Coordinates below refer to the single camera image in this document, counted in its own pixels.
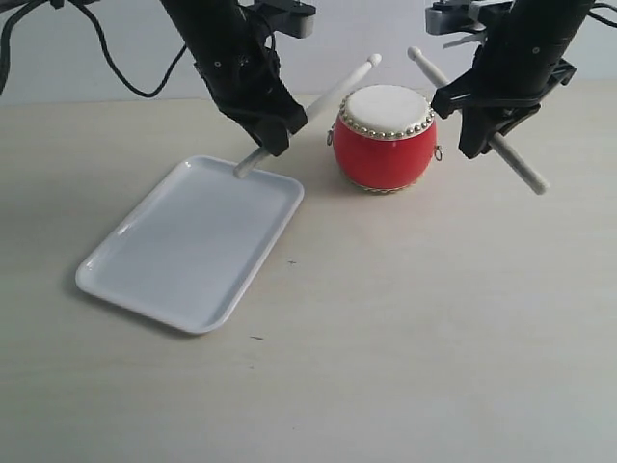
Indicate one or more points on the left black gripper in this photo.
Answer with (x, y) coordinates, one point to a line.
(242, 72)

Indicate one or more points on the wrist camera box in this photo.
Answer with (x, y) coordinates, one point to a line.
(292, 18)
(474, 19)

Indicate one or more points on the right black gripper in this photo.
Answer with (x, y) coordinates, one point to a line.
(521, 61)

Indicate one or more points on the white rectangular plastic tray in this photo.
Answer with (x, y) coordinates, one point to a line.
(187, 252)

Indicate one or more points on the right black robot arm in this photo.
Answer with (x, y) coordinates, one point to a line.
(517, 66)

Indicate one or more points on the red small drum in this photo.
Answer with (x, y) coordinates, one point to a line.
(384, 137)

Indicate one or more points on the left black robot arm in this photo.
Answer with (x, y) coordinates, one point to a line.
(234, 48)

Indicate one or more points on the white drumstick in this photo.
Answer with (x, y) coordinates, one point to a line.
(498, 143)
(334, 94)

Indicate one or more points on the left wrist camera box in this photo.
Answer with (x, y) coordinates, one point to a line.
(292, 18)

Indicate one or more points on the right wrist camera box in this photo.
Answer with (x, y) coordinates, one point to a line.
(474, 19)

